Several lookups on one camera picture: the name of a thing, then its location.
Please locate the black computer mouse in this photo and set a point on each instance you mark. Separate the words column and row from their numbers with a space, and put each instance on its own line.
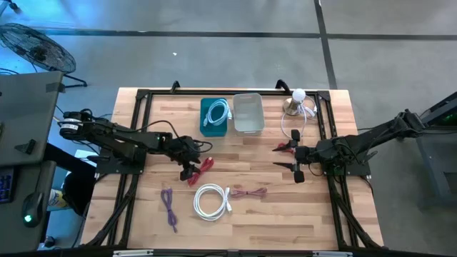
column 33, row 208

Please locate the black floor fan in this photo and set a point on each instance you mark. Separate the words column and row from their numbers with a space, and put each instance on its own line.
column 37, row 50

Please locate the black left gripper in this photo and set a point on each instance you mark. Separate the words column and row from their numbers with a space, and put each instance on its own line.
column 184, row 146

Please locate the yellow white packet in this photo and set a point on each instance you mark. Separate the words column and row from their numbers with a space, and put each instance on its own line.
column 57, row 200

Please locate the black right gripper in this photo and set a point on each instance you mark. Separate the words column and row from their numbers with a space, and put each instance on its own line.
column 314, row 155

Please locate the silver frame bracket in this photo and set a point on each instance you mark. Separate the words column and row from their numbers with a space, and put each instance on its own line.
column 332, row 253
column 132, row 253

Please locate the black keyboard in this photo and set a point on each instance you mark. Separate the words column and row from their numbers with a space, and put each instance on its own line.
column 5, row 185

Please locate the teal plastic bin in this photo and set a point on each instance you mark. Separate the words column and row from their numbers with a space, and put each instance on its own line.
column 214, row 131

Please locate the brass lamp with white bulb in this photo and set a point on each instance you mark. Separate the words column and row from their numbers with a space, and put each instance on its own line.
column 298, row 94

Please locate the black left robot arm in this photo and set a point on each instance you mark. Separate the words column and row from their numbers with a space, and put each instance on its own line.
column 107, row 130

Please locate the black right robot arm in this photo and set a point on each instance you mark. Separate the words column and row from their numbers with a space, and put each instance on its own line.
column 375, row 133

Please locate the black wedge stand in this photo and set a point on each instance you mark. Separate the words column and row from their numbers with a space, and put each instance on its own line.
column 26, row 147

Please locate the grey metal cart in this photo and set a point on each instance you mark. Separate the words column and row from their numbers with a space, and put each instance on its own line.
column 439, row 160

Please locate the white plastic bin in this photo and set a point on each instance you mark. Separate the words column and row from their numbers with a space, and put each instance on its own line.
column 248, row 118

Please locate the grey desk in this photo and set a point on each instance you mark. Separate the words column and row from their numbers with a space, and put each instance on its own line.
column 28, row 114

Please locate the black curved frame hook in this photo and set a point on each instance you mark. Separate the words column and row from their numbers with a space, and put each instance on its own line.
column 175, row 85
column 283, row 85

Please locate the white paper sheet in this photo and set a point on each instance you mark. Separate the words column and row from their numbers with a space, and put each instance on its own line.
column 84, row 154

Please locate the black table frame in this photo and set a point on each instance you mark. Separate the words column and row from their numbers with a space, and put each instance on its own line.
column 178, row 92

